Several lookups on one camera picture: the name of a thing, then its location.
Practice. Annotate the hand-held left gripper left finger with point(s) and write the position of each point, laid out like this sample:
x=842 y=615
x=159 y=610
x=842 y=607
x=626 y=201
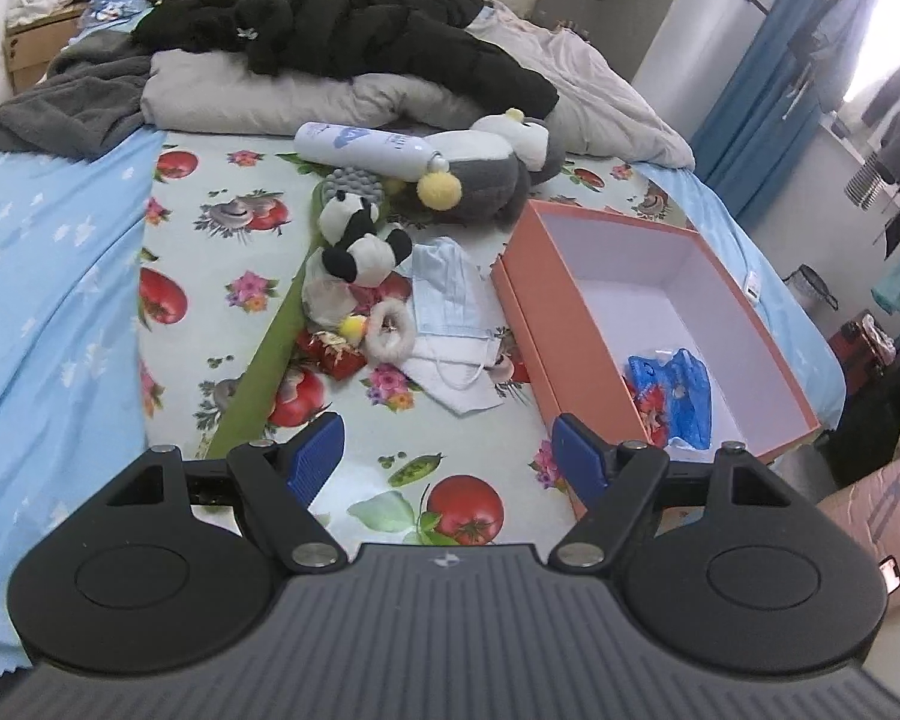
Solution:
x=319 y=451

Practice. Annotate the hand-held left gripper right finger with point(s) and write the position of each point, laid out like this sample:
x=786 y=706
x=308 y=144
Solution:
x=577 y=457

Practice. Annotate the orange cardboard box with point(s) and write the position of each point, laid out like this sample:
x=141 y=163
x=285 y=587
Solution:
x=540 y=330

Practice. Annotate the light blue face mask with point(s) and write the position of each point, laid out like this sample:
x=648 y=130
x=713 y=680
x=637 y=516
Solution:
x=450 y=277

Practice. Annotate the red snack packet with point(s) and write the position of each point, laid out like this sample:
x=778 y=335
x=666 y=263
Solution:
x=337 y=361

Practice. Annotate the green plush stick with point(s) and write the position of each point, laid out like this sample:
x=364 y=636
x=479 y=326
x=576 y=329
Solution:
x=270 y=345

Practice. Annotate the blue plastic bag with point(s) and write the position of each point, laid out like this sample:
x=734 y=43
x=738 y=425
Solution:
x=682 y=397

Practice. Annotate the white fluffy scrunchie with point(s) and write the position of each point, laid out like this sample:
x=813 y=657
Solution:
x=394 y=354

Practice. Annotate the small yellow pompom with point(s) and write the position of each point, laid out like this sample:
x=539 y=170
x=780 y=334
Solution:
x=352 y=327

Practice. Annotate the white face mask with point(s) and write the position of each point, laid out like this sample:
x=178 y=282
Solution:
x=457 y=384

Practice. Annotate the tomato printed sheet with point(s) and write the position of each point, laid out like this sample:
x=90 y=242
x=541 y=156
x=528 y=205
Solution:
x=217 y=300

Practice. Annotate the panda plush toy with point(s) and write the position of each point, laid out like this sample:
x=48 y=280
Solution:
x=360 y=247

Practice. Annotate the small white tag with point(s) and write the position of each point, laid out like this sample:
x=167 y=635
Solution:
x=751 y=289

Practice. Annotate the grey silicone brush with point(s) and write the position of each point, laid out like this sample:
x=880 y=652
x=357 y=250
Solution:
x=352 y=181

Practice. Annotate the trash bin with black bag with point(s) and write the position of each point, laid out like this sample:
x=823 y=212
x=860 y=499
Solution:
x=810 y=286

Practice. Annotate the black bag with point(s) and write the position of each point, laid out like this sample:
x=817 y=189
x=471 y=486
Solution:
x=870 y=427

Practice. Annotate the pink cloth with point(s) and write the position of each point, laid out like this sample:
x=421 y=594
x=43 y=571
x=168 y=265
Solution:
x=870 y=517

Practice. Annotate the grey penguin plush toy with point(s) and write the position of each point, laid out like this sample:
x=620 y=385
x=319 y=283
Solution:
x=480 y=172

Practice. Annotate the red bag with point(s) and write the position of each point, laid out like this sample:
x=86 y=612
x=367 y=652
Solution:
x=859 y=345

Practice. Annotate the white bottle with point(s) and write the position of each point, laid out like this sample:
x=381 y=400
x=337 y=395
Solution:
x=360 y=146

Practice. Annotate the light blue bed sheet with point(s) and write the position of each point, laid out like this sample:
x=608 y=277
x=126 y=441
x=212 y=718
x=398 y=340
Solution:
x=45 y=277

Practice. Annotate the small phone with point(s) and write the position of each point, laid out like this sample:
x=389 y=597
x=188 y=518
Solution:
x=892 y=574

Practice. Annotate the pale pink quilt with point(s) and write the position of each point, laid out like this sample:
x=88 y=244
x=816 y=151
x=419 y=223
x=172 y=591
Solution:
x=592 y=90

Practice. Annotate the striped hanging garment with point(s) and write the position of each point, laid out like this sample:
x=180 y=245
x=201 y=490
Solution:
x=862 y=181

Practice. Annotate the blue curtain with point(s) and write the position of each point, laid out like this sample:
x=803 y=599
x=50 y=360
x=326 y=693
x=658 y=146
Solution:
x=750 y=90

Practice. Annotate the black puffer jacket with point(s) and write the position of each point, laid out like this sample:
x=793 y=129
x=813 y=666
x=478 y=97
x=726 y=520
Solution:
x=345 y=22

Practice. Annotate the dark grey fleece blanket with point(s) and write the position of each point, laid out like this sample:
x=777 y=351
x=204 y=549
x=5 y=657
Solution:
x=60 y=105

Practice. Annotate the blue cartoon printed cloth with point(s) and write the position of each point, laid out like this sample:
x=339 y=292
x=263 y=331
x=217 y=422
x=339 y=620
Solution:
x=112 y=11

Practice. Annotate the dark grey hanging coat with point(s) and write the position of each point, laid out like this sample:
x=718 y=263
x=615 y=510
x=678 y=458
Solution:
x=825 y=37

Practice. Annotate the brown cardboard box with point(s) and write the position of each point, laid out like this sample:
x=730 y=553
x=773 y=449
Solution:
x=34 y=52

